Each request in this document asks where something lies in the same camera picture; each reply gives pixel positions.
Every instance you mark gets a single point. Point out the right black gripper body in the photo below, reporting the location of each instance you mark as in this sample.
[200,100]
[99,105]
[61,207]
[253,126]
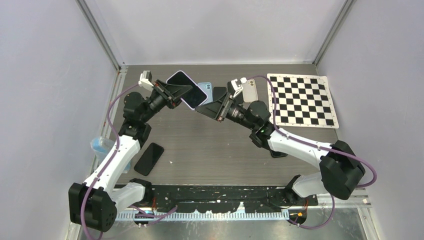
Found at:
[237,114]

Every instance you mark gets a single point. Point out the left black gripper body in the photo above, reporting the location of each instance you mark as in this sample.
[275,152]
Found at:
[155,103]

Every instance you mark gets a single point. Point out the black smartphone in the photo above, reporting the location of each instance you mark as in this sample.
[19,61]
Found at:
[238,99]

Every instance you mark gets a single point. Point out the beige phone case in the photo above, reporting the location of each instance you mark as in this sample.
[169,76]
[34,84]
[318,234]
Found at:
[249,91]

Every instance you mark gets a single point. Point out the light-blue phone case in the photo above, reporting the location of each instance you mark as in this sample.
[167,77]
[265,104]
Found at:
[208,90]

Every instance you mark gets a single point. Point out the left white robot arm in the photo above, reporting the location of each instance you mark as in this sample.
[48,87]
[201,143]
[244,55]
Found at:
[95,204]

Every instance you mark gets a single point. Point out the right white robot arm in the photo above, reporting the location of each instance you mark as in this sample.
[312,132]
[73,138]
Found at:
[339,172]

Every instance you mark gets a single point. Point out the phone in black case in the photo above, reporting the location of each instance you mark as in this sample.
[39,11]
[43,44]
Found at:
[277,154]

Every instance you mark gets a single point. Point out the black phone bare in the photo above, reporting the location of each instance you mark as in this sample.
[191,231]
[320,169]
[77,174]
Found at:
[149,159]

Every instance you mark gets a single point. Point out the checkerboard calibration mat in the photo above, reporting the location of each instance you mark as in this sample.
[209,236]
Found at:
[301,101]

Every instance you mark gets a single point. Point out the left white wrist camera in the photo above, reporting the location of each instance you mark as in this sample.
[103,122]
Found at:
[145,80]

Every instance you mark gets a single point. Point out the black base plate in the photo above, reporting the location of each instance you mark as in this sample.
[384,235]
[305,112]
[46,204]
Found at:
[221,199]

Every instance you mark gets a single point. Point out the aluminium front rail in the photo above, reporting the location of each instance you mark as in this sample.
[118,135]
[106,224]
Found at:
[145,215]

